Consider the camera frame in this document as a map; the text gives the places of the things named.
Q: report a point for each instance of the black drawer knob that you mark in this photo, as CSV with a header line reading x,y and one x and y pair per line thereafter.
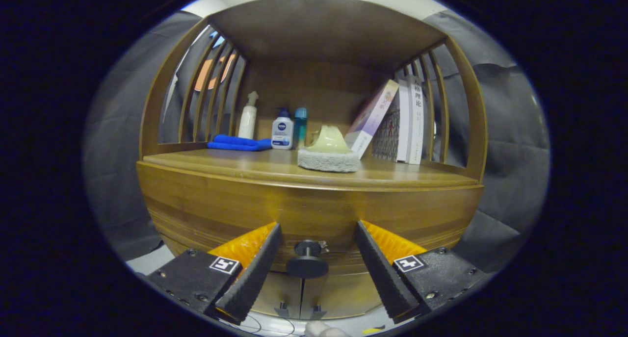
x,y
307,261

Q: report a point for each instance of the wooden cabinet door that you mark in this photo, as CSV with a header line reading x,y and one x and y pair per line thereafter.
x,y
343,293
279,293

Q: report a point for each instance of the white book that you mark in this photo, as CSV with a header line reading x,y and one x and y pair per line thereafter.
x,y
414,121

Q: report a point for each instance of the wooden cabinet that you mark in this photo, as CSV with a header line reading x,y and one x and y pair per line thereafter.
x,y
314,82

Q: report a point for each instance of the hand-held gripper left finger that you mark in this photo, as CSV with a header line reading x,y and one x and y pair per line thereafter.
x,y
255,278

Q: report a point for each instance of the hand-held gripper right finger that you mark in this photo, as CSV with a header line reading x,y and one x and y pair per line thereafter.
x,y
382,278

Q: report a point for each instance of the patterned cover book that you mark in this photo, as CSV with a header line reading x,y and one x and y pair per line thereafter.
x,y
387,131

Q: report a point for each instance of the wooden countertop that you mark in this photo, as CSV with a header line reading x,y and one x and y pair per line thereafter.
x,y
245,163

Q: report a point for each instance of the small yellow object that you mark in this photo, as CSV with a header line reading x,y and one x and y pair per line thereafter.
x,y
373,330

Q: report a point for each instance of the white pump bottle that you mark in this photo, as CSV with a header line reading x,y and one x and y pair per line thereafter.
x,y
248,121

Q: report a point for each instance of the blue transparent bottle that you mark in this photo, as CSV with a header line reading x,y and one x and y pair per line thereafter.
x,y
300,126

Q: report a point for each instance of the purple book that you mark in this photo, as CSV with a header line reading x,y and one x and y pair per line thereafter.
x,y
370,118

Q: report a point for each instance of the white lotion bottle blue cap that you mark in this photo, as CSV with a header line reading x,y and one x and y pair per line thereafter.
x,y
282,133

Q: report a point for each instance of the blue cloth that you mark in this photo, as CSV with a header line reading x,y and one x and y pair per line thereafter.
x,y
235,142

